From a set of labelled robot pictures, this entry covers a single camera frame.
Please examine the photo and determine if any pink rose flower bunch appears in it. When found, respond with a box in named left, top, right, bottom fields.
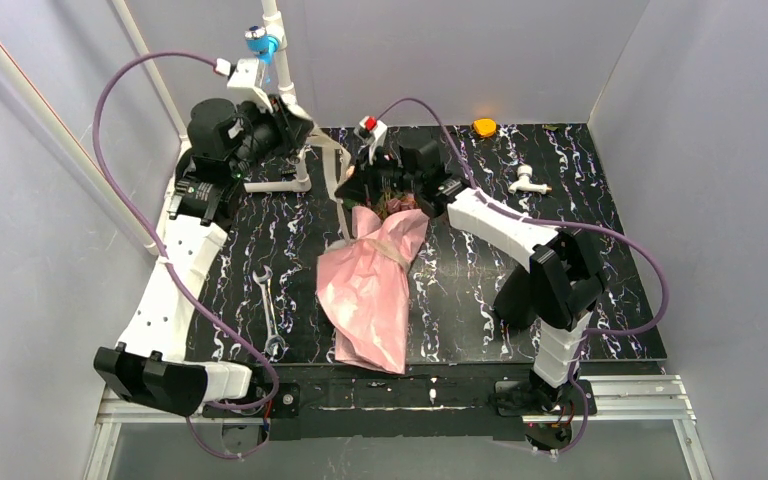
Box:
left=372, top=191, right=419, bottom=220

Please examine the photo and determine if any cream ribbon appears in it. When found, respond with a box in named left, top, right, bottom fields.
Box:
left=307, top=127, right=411, bottom=276

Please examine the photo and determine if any pink bouquet wrapping paper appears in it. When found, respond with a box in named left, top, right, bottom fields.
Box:
left=316, top=206, right=429, bottom=375

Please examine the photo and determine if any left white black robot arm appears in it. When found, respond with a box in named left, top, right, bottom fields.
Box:
left=93, top=94, right=314, bottom=417

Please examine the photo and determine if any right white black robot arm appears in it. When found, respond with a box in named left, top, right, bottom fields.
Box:
left=335, top=140, right=607, bottom=390

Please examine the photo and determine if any black cylindrical vase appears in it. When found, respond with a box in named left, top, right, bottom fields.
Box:
left=493, top=265, right=537, bottom=330

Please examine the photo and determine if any yellow tape measure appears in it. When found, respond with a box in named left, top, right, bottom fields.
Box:
left=472, top=118, right=498, bottom=138

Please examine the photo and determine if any white plastic faucet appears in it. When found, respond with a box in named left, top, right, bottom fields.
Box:
left=508, top=164, right=552, bottom=195

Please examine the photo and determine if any silver combination wrench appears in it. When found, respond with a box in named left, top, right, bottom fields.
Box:
left=252, top=265, right=287, bottom=360

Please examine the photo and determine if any white pvc pipe assembly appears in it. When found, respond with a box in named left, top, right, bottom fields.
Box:
left=0, top=1, right=312, bottom=256

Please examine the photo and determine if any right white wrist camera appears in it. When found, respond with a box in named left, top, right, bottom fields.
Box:
left=354, top=115, right=388, bottom=165

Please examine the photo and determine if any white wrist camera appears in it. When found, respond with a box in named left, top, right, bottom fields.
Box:
left=214, top=58, right=273, bottom=113
left=354, top=115, right=388, bottom=165

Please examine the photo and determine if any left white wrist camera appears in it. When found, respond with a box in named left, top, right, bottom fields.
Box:
left=214, top=58, right=273, bottom=113

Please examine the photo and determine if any aluminium frame rail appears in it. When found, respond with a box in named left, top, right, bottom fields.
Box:
left=84, top=375, right=712, bottom=479

